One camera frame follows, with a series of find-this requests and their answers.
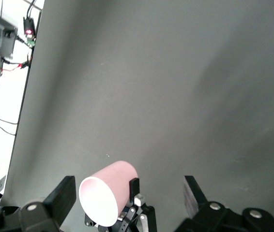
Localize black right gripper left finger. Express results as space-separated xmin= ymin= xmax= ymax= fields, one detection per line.
xmin=0 ymin=175 xmax=77 ymax=232

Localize black plug cables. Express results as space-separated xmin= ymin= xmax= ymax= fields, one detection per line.
xmin=0 ymin=115 xmax=18 ymax=136

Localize dark grey table mat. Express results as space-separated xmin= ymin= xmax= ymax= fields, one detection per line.
xmin=0 ymin=0 xmax=274 ymax=232

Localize black adapter with green board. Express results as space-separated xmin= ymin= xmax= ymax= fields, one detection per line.
xmin=22 ymin=16 xmax=36 ymax=48

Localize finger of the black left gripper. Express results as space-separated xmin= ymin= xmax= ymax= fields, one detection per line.
xmin=116 ymin=177 xmax=157 ymax=232
xmin=84 ymin=212 xmax=98 ymax=228

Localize black adapter input cable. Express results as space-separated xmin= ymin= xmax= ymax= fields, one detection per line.
xmin=26 ymin=0 xmax=38 ymax=19

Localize pink plastic cup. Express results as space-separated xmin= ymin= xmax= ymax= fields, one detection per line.
xmin=78 ymin=160 xmax=139 ymax=228

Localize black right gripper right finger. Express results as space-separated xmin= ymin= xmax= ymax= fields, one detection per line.
xmin=174 ymin=175 xmax=274 ymax=232

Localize red wire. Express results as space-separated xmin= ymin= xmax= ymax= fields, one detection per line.
xmin=0 ymin=63 xmax=30 ymax=73

